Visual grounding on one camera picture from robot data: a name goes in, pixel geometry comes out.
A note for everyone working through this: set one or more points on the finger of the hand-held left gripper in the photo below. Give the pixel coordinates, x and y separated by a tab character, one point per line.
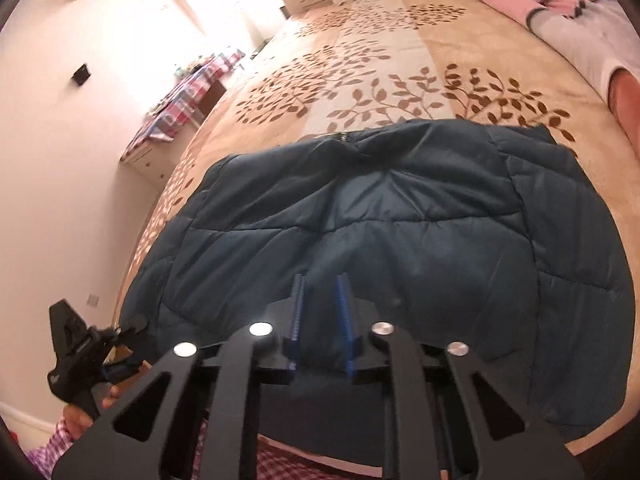
125	370
135	329

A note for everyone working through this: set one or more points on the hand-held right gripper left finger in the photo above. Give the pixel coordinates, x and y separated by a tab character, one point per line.
297	310

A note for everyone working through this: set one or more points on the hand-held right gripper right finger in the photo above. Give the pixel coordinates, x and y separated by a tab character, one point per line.
344	320

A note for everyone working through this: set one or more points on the dark teal quilted jacket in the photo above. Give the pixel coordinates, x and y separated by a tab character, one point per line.
400	220

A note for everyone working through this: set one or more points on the person's left forearm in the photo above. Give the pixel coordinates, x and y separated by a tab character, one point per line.
47	452

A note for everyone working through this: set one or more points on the person's left hand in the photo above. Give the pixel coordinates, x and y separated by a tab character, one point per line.
77	417

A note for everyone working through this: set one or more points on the person's pink plaid pajamas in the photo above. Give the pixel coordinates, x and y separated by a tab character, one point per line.
280	460

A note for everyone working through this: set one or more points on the white desk with drawers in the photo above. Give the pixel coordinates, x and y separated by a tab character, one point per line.
155	162

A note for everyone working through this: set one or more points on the desk with checkered cloth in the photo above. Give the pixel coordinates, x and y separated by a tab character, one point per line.
185	100

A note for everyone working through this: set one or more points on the bed with leaf-pattern blanket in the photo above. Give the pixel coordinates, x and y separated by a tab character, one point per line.
360	50

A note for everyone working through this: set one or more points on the dark nightstand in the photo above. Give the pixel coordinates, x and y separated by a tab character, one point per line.
283	11

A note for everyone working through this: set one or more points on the striped patchwork quilt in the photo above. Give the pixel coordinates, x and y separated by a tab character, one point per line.
575	25

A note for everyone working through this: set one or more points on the white wall socket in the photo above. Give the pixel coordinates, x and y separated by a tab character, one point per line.
93	299

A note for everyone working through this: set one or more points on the black wall switch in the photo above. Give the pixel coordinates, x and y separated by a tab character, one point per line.
81	75

